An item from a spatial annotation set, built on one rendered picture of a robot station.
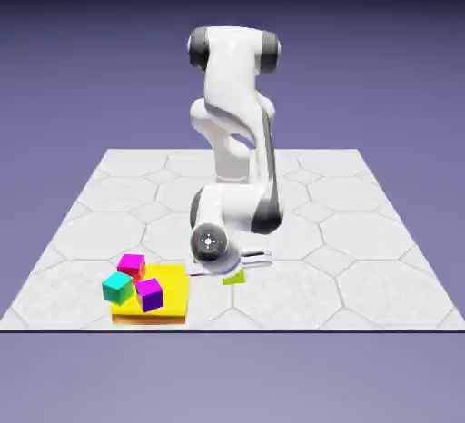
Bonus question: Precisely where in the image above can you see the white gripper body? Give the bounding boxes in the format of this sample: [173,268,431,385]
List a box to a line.
[185,249,273,278]

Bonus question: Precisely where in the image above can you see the small lime green cube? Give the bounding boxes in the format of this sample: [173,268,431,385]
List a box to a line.
[222,269,247,286]

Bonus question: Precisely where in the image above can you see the small magenta purple cube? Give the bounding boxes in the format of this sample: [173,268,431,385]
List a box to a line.
[134,277,165,313]

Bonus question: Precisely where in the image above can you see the small magenta red cube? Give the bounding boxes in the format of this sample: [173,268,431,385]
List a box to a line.
[116,252,147,284]

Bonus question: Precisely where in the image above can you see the small teal cube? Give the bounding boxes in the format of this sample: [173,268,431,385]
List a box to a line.
[101,271,134,307]

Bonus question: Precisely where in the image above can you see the large yellow box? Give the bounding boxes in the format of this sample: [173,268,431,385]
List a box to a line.
[110,263,190,326]

